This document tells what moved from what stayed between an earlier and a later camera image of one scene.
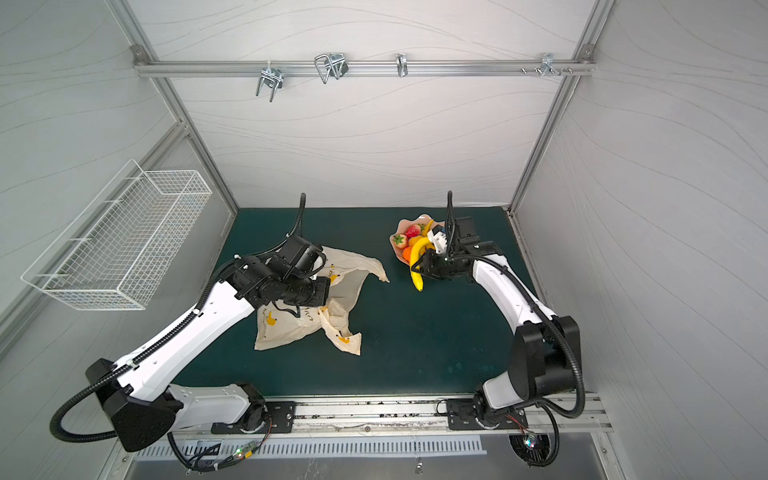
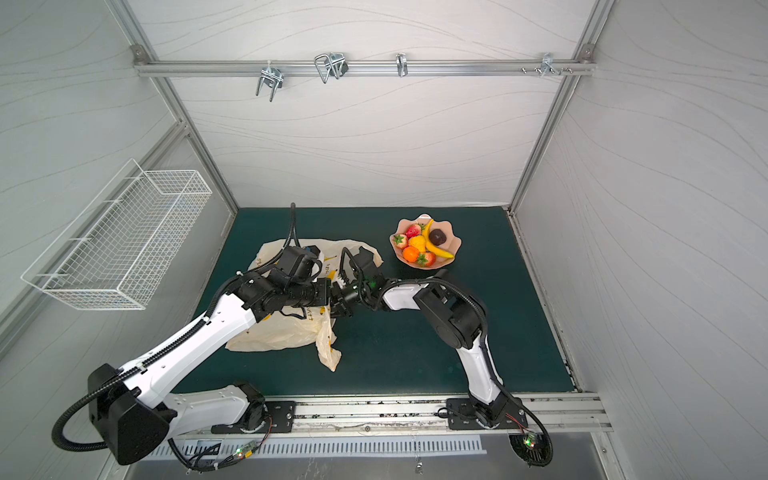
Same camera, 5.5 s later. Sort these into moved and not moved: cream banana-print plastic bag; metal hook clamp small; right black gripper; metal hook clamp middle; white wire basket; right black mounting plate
Moved: cream banana-print plastic bag; right black gripper
Not moved: metal hook clamp middle; metal hook clamp small; right black mounting plate; white wire basket
